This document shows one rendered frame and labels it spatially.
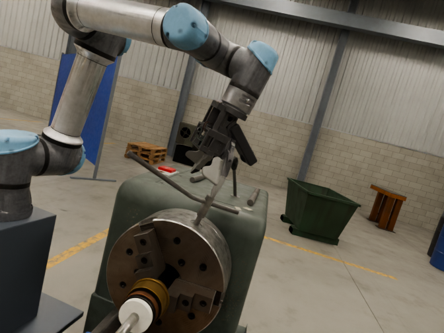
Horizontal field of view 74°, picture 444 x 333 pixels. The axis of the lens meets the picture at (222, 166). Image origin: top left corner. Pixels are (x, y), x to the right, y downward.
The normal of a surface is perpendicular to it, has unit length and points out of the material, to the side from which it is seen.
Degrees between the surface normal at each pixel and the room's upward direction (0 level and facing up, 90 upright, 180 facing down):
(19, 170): 90
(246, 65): 87
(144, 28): 117
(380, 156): 90
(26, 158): 88
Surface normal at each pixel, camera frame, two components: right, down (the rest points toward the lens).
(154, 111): -0.17, 0.08
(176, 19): -0.40, 0.01
